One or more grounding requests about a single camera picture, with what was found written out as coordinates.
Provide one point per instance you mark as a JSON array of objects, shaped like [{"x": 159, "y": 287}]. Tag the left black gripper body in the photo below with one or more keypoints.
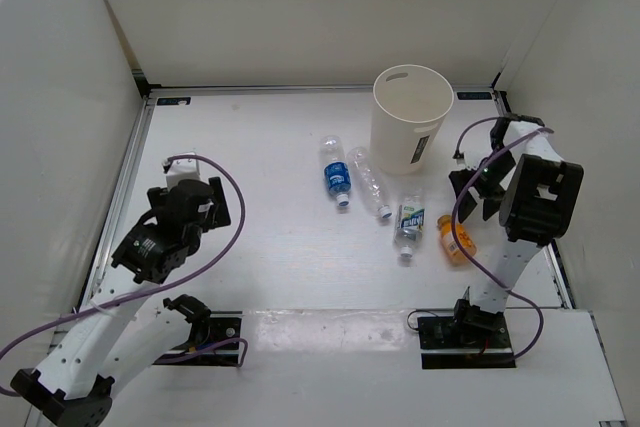
[{"x": 194, "y": 236}]

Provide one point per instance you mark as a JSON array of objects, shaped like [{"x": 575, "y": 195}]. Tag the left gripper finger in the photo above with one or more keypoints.
[
  {"x": 157, "y": 198},
  {"x": 218, "y": 215}
]

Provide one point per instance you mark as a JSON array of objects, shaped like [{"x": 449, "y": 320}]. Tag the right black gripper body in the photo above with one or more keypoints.
[{"x": 488, "y": 184}]

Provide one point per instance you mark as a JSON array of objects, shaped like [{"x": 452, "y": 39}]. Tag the orange juice bottle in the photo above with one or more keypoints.
[{"x": 452, "y": 240}]

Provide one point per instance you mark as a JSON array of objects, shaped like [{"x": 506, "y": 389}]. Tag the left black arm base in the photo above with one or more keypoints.
[{"x": 222, "y": 325}]

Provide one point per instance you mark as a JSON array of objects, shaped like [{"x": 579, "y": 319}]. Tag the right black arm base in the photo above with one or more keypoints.
[{"x": 446, "y": 344}]

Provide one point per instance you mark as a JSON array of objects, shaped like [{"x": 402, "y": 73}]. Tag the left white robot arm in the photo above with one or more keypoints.
[{"x": 75, "y": 384}]

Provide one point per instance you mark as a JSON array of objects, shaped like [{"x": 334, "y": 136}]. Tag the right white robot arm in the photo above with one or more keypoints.
[{"x": 532, "y": 190}]

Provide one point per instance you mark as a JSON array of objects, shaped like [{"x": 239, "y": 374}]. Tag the cream plastic bin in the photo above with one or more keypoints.
[{"x": 411, "y": 103}]

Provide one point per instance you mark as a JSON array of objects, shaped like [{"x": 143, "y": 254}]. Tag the green blue label bottle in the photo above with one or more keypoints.
[{"x": 409, "y": 225}]

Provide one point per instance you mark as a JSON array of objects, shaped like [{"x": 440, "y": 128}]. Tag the clear crumpled plastic bottle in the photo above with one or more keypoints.
[{"x": 370, "y": 183}]

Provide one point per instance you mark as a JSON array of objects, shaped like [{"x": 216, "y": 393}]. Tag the blue label water bottle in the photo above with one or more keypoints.
[{"x": 335, "y": 170}]

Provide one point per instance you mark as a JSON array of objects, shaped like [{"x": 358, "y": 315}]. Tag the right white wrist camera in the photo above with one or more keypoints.
[{"x": 468, "y": 159}]

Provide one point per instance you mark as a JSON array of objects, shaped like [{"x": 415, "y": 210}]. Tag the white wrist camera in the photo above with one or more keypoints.
[
  {"x": 468, "y": 159},
  {"x": 181, "y": 169}
]

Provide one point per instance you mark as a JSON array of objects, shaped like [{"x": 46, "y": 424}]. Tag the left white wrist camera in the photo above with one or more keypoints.
[{"x": 181, "y": 169}]

